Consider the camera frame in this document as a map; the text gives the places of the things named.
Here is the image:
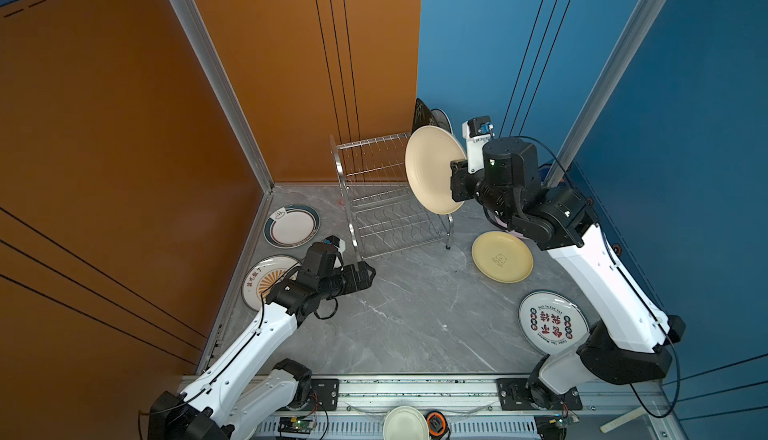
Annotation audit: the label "cream beige round plate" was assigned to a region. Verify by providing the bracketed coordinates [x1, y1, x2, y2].
[405, 125, 466, 215]

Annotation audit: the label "silver wire dish rack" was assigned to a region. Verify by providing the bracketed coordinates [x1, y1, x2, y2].
[330, 133, 454, 260]

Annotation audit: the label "black square floral plate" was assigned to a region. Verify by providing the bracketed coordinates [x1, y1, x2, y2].
[411, 98, 438, 132]

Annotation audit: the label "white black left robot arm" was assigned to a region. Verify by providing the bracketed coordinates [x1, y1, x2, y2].
[137, 236, 376, 439]

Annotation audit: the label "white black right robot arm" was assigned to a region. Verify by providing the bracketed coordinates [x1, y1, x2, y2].
[451, 134, 685, 408]

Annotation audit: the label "pink round plate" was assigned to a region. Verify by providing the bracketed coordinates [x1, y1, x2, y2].
[496, 225, 527, 239]

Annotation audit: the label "white plate green maroon rim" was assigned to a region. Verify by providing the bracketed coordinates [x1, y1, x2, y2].
[263, 204, 320, 249]

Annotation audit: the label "white plate orange sunburst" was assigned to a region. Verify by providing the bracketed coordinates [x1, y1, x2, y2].
[241, 255, 299, 312]

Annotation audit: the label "yellow round plate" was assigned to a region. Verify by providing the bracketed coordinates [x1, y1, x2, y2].
[471, 231, 534, 284]

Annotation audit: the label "white round bowl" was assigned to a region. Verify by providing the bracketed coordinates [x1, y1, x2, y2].
[383, 406, 430, 440]

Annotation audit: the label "green circuit board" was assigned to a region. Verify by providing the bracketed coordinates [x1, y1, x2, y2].
[276, 417, 317, 439]

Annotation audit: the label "white plate red characters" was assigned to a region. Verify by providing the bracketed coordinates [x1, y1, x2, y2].
[518, 291, 589, 355]

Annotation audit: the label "orange black tape measure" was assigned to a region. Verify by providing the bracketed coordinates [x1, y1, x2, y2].
[425, 410, 451, 440]

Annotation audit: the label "cream flat stick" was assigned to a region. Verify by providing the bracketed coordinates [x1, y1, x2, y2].
[599, 407, 647, 434]

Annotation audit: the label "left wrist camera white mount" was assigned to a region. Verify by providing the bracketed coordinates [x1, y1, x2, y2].
[323, 235, 346, 255]

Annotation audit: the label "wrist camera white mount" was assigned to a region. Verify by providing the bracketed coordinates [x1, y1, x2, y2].
[462, 115, 493, 174]
[323, 235, 346, 255]

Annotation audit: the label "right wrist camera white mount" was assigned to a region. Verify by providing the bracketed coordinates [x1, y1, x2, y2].
[462, 115, 493, 174]

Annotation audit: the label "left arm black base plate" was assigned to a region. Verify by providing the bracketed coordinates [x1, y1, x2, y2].
[287, 378, 339, 412]

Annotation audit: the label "aluminium frame rail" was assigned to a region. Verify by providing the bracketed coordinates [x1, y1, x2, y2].
[157, 373, 688, 440]

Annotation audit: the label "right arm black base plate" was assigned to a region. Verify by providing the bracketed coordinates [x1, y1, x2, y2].
[496, 378, 583, 411]

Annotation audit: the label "small circuit board with wires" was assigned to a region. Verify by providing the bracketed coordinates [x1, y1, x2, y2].
[534, 413, 580, 440]

